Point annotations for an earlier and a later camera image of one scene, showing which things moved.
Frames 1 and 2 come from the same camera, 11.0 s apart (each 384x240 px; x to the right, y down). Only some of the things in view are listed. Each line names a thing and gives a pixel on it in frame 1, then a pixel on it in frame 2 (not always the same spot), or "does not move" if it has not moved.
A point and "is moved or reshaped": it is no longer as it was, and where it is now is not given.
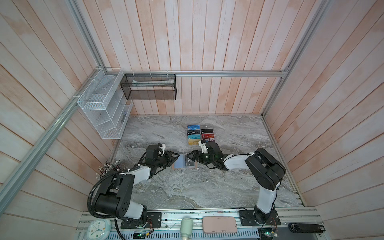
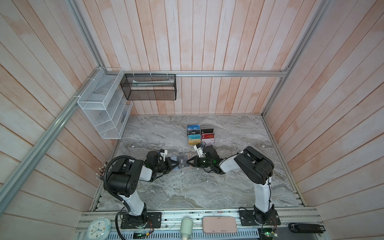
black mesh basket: (149, 86) does not move
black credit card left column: (193, 132) does not move
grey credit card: (189, 162) is moved or reshaped
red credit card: (208, 135) does not move
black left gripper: (170, 161) to (169, 169)
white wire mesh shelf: (105, 104) does not move
